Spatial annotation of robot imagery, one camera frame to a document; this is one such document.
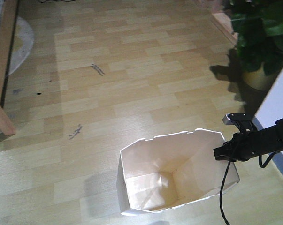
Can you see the grey round rug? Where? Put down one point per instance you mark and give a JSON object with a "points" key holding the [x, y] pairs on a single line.
{"points": [[22, 44]]}

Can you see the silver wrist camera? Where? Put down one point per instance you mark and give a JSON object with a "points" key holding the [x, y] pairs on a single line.
{"points": [[242, 121]]}

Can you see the wooden bed frame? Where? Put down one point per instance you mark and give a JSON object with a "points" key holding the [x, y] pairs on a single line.
{"points": [[8, 16]]}

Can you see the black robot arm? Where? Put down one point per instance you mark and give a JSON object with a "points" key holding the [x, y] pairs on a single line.
{"points": [[271, 138]]}

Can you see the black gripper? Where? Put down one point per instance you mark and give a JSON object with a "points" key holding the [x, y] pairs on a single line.
{"points": [[242, 147]]}

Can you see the white plastic trash bin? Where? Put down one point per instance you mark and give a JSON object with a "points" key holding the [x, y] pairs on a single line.
{"points": [[170, 171]]}

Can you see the green potted plant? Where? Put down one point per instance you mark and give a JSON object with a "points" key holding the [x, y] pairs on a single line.
{"points": [[259, 47]]}

